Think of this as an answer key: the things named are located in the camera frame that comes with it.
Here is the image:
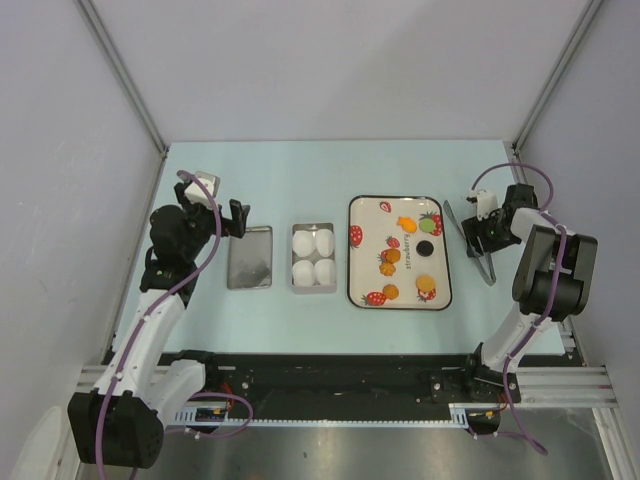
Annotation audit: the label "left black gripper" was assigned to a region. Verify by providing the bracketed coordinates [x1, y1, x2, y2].
[175, 184, 249, 261]

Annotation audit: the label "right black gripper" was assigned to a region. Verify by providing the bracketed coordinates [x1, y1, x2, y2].
[462, 209, 517, 259]

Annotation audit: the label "metal tongs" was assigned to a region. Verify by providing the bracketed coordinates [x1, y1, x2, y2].
[442, 200, 497, 286]

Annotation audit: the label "black round cookie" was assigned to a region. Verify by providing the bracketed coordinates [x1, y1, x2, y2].
[416, 240, 435, 257]

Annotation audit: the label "tan round cookie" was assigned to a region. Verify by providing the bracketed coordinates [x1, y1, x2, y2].
[415, 275, 436, 293]

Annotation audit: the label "brown ridged cookie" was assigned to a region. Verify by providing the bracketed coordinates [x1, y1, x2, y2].
[382, 284, 399, 300]

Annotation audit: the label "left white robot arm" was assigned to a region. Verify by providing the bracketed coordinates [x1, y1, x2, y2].
[68, 200, 250, 472]

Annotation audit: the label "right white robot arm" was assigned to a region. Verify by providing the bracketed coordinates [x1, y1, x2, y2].
[459, 183, 598, 401]

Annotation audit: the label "silver tin lid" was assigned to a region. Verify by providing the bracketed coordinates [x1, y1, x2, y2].
[227, 226, 273, 290]

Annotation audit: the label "green round cookie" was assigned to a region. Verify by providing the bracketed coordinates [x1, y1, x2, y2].
[419, 218, 437, 233]

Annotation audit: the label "orange fish cookie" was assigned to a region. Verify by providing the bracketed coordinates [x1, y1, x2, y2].
[396, 217, 418, 234]

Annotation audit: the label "white paper cup back-left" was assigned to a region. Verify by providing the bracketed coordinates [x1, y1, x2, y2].
[292, 230, 315, 258]

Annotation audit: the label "strawberry pattern tray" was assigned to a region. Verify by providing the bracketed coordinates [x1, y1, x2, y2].
[347, 195, 452, 311]

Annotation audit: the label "brown round cookie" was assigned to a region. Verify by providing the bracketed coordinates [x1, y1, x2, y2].
[384, 248, 402, 264]

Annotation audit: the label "silver tin box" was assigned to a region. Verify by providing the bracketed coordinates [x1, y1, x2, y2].
[291, 222, 337, 295]

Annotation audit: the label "white paper cup front-left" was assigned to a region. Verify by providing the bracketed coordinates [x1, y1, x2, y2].
[292, 260, 316, 287]

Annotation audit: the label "orange flower cookie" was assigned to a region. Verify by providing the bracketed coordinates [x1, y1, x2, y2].
[379, 262, 396, 276]

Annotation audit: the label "white paper cup back-right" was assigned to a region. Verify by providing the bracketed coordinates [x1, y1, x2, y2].
[315, 228, 335, 258]

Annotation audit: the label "white paper cup front-right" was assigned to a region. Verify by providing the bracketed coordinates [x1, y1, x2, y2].
[314, 258, 336, 286]

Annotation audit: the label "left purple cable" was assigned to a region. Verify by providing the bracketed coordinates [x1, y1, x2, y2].
[93, 169, 254, 479]

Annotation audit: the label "purple cable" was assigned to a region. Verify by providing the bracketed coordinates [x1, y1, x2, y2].
[93, 169, 254, 479]
[471, 162, 569, 457]

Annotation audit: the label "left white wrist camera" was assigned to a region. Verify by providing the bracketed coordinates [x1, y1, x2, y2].
[184, 171, 220, 210]

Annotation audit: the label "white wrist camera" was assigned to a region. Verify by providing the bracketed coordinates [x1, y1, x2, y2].
[466, 189, 499, 221]
[184, 171, 220, 210]

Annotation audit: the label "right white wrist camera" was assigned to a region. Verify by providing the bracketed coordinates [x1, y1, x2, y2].
[466, 189, 499, 221]

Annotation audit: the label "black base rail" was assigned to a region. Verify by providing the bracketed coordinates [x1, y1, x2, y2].
[99, 349, 521, 431]

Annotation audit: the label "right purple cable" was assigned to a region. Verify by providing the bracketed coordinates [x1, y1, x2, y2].
[471, 162, 569, 457]

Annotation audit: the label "aluminium frame post left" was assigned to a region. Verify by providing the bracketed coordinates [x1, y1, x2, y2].
[74, 0, 168, 159]

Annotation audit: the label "aluminium frame post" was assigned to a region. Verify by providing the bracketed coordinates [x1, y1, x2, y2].
[74, 0, 168, 159]
[511, 0, 607, 156]

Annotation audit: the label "aluminium frame post right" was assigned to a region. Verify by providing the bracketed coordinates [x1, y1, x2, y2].
[511, 0, 607, 156]

